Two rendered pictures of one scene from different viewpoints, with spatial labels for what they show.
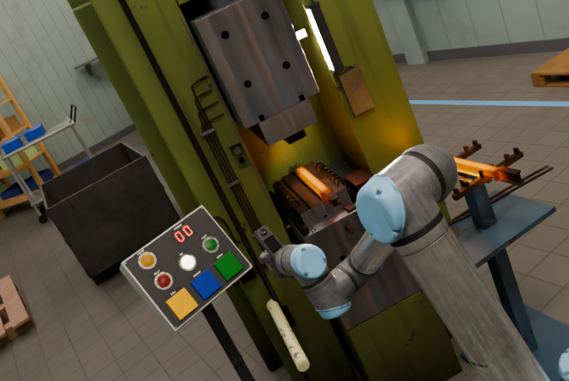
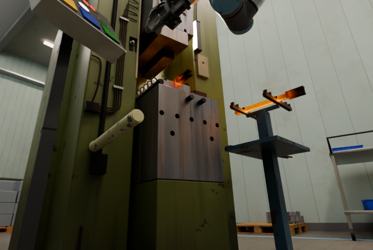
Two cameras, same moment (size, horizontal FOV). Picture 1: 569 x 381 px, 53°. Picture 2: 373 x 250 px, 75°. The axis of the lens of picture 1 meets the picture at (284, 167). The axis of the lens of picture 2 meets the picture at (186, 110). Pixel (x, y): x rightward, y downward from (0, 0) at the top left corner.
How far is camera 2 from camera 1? 1.82 m
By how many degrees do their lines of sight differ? 51
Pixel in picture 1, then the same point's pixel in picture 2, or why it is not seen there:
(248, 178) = (130, 57)
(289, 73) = (184, 18)
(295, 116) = (179, 34)
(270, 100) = not seen: hidden behind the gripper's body
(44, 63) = not seen: outside the picture
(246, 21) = not seen: outside the picture
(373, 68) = (212, 65)
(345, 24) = (206, 41)
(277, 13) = not seen: outside the picture
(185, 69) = not seen: outside the picture
